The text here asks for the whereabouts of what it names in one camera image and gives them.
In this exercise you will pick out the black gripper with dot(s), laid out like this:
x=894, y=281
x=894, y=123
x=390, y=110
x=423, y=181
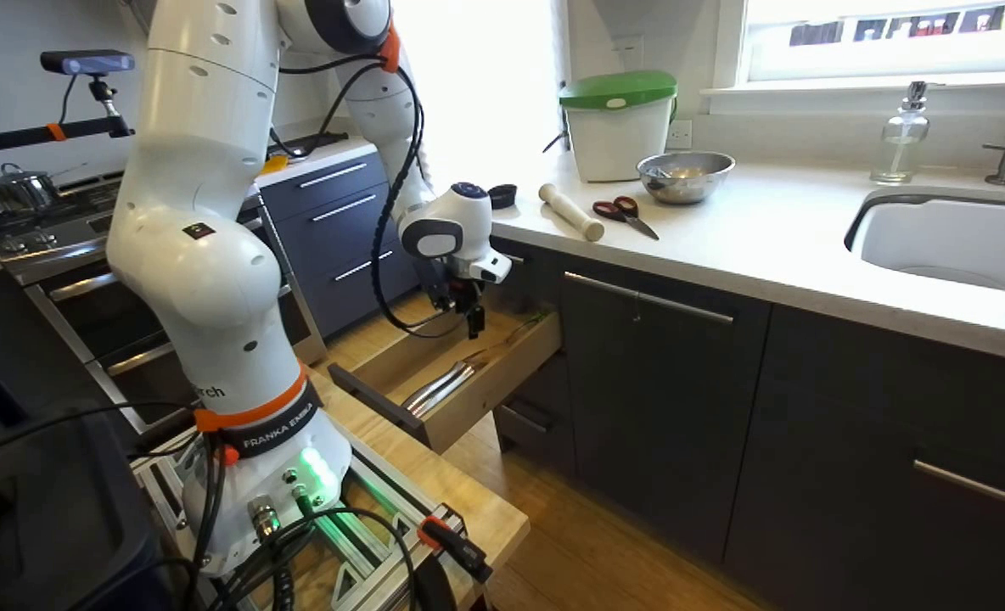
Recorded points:
x=457, y=292

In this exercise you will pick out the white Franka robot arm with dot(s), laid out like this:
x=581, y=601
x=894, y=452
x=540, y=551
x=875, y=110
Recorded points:
x=185, y=248

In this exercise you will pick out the wooden kitchen drawer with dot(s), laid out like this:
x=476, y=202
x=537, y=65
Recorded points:
x=492, y=377

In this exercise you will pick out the small black bowl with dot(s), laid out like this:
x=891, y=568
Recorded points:
x=504, y=194

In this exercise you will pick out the blue drawer cabinet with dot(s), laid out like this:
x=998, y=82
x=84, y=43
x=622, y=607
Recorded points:
x=334, y=244

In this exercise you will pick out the wooden cutting board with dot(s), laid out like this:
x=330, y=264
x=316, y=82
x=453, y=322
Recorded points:
x=572, y=212

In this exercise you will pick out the dark kitchen cabinet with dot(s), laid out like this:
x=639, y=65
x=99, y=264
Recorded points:
x=660, y=429

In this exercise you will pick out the bright kitchen window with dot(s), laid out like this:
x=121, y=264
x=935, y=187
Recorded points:
x=482, y=80

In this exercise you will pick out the metal bowl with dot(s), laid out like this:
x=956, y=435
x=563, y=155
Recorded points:
x=683, y=181

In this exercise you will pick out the steel kitchen range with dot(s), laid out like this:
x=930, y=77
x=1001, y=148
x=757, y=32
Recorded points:
x=45, y=238

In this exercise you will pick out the steel kettle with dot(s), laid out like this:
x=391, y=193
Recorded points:
x=23, y=193

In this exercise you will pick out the black equipment case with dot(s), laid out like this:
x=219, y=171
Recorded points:
x=40, y=497

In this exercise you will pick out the clear glass soap bottle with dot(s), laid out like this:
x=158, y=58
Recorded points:
x=903, y=142

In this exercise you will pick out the white kitchen sink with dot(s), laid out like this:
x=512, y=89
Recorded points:
x=956, y=244

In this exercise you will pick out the window with pleated blind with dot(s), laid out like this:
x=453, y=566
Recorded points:
x=888, y=55

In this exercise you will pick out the wooden robot mount table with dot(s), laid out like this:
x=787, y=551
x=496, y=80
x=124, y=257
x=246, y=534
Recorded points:
x=457, y=497

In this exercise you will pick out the grey stereo camera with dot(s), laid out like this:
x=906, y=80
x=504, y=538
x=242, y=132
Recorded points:
x=84, y=62

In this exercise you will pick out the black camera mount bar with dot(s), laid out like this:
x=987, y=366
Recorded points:
x=29, y=137

